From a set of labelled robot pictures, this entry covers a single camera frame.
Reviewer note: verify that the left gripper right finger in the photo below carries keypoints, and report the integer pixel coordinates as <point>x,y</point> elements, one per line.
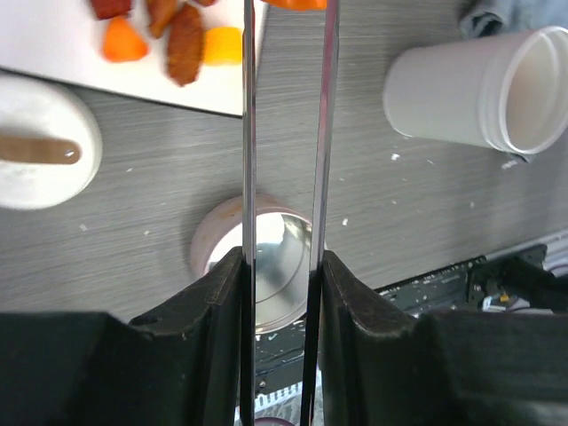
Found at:
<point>382,366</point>

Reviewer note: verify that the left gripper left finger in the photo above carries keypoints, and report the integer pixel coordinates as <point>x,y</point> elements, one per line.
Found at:
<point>177,364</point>

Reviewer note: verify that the pink metal bowl container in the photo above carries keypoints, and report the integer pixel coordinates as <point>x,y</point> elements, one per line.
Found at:
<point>283,246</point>

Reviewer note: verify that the metal tongs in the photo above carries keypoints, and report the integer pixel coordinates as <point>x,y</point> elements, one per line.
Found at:
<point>319,212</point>

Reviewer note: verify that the tall white cylinder container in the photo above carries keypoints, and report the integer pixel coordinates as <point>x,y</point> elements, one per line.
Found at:
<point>505,92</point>

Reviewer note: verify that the blue denim shorts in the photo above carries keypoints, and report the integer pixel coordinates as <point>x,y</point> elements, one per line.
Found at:
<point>491,18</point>

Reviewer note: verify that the red-orange food piece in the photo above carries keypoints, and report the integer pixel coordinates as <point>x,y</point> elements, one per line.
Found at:
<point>299,5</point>

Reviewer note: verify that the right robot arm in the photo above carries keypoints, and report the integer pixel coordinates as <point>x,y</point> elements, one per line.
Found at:
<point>514,284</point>

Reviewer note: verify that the pile of food pieces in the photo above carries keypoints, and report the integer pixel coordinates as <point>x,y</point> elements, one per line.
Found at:
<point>190,45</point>

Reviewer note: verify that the white square plate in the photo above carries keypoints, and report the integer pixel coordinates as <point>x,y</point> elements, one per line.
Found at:
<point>61,40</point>

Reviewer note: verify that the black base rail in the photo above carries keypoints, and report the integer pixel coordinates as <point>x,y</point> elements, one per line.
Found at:
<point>279,354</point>

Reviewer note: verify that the white lid with brown strap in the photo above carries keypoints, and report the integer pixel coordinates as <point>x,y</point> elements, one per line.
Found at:
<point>51,146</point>

